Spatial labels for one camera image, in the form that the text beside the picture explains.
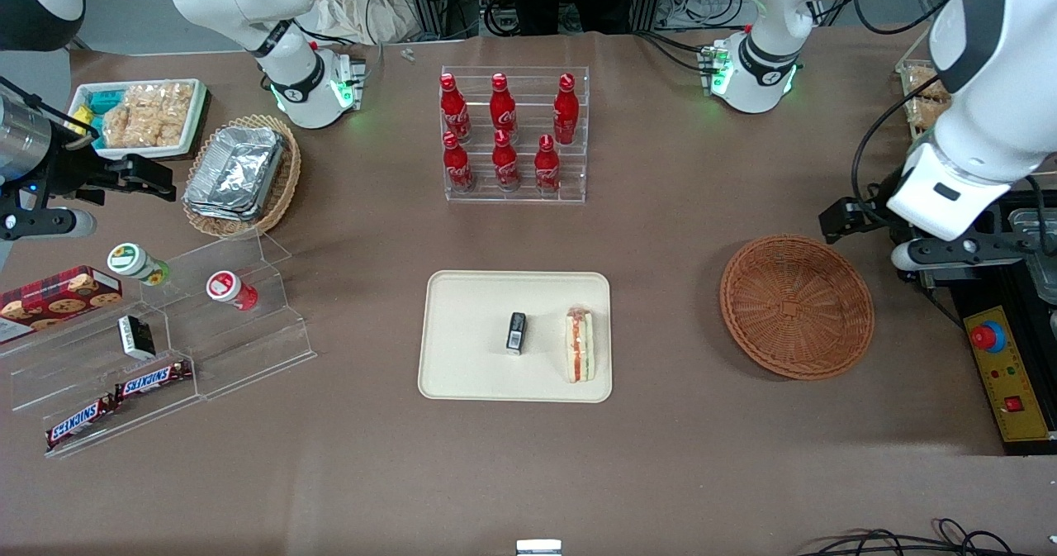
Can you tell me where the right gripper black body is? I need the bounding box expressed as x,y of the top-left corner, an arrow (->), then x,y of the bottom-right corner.
37,147 -> 125,208

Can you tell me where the clear acrylic bottle rack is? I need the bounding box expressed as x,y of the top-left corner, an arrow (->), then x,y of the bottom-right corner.
440,65 -> 590,204

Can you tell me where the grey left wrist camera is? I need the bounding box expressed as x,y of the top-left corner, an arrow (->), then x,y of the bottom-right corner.
890,236 -> 1033,273

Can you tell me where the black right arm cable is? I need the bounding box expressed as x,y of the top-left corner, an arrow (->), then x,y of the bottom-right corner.
0,75 -> 102,140

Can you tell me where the stack of foil trays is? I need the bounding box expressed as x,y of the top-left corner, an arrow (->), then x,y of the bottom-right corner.
183,125 -> 286,222

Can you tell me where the red tartan cookie box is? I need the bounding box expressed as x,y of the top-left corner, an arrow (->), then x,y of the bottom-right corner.
0,266 -> 123,344

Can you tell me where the black cable bundle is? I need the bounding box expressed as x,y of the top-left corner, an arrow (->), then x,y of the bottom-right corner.
797,519 -> 1057,556

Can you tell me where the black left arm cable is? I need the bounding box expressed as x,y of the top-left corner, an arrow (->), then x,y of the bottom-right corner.
851,93 -> 942,210

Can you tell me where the light wicker basket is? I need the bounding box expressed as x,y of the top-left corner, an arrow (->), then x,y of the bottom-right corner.
182,114 -> 302,239

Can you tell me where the brown wicker basket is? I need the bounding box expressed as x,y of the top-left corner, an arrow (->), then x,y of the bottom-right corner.
719,235 -> 875,381

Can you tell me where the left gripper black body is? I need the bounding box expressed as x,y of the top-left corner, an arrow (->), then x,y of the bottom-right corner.
867,197 -> 909,243

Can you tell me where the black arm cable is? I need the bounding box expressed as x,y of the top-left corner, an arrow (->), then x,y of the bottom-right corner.
0,75 -> 102,140
851,93 -> 942,210

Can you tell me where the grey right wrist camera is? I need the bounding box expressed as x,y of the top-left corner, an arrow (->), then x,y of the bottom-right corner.
0,207 -> 97,240

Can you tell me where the green sunflower yogurt cup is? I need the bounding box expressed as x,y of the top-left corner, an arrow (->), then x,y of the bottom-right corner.
107,243 -> 170,286

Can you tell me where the white crumpled cloth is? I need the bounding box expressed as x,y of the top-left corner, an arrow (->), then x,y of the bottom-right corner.
312,0 -> 420,45

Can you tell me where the clear rice cracker packet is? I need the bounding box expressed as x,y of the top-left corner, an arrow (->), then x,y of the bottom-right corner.
126,85 -> 166,148
161,83 -> 196,140
102,103 -> 137,149

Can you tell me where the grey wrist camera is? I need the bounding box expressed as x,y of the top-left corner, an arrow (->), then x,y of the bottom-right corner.
890,236 -> 1033,273
0,207 -> 97,240

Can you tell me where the red cola bottle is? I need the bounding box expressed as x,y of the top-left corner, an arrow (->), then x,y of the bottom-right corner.
553,73 -> 580,145
439,73 -> 472,144
443,131 -> 475,193
492,130 -> 521,192
489,73 -> 518,142
534,134 -> 562,195

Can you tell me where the cream plastic serving tray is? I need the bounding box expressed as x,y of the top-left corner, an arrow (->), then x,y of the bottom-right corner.
418,271 -> 613,403

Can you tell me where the red strawberry yogurt cup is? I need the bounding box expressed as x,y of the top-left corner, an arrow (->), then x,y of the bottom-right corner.
206,270 -> 258,311

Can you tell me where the clear acrylic stepped stand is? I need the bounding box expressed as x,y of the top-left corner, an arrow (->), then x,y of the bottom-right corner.
0,230 -> 317,459

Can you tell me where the Snickers chocolate bar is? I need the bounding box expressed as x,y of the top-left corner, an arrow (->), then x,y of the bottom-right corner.
45,395 -> 118,449
114,361 -> 193,400

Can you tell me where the clear snack container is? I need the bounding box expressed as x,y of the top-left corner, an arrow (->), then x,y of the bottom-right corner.
896,59 -> 952,134

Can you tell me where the white snack tray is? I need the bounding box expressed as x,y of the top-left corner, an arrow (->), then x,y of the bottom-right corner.
66,78 -> 207,160

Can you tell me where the triangle sandwich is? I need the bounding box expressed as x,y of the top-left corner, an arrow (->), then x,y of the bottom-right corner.
565,307 -> 595,383

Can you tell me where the yellow emergency stop box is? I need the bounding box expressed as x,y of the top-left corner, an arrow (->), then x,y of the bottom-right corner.
964,306 -> 1051,443

